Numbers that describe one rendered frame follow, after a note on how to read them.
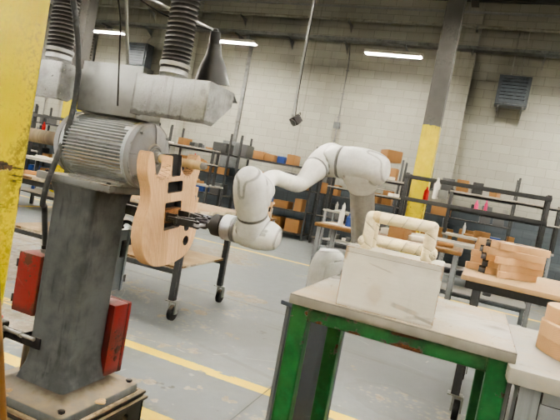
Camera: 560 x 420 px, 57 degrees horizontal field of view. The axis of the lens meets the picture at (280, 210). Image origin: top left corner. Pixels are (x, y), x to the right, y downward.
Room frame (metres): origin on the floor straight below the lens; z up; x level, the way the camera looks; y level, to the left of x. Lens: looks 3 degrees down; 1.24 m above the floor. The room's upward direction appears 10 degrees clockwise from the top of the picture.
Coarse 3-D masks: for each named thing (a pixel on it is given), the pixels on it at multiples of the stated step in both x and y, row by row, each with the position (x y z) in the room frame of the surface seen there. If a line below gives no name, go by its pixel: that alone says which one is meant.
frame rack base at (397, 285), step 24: (360, 264) 1.43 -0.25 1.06; (384, 264) 1.41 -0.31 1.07; (408, 264) 1.39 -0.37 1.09; (432, 264) 1.37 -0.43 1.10; (360, 288) 1.43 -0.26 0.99; (384, 288) 1.41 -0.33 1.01; (408, 288) 1.39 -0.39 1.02; (432, 288) 1.37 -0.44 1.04; (384, 312) 1.40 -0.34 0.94; (408, 312) 1.38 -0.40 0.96; (432, 312) 1.36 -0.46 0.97
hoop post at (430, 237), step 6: (432, 228) 1.39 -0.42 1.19; (426, 234) 1.40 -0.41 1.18; (432, 234) 1.39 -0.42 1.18; (426, 240) 1.39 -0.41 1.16; (432, 240) 1.39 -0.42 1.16; (426, 246) 1.39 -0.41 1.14; (432, 246) 1.39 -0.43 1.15; (426, 252) 1.39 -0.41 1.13; (420, 258) 1.40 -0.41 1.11; (426, 258) 1.39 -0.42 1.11
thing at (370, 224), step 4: (368, 216) 1.44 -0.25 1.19; (368, 220) 1.44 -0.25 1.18; (372, 220) 1.44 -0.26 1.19; (368, 224) 1.44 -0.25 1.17; (372, 224) 1.44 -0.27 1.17; (364, 228) 1.45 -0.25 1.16; (368, 228) 1.44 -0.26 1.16; (372, 228) 1.44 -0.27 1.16; (364, 232) 1.45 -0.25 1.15; (368, 232) 1.44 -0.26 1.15; (372, 232) 1.44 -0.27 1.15; (364, 236) 1.45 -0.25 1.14; (368, 236) 1.44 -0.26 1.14; (372, 236) 1.44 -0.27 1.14; (364, 240) 1.44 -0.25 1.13; (368, 240) 1.44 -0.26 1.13; (372, 240) 1.45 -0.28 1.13; (364, 244) 1.44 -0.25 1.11; (368, 244) 1.44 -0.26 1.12; (364, 248) 1.44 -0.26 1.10; (368, 248) 1.44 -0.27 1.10
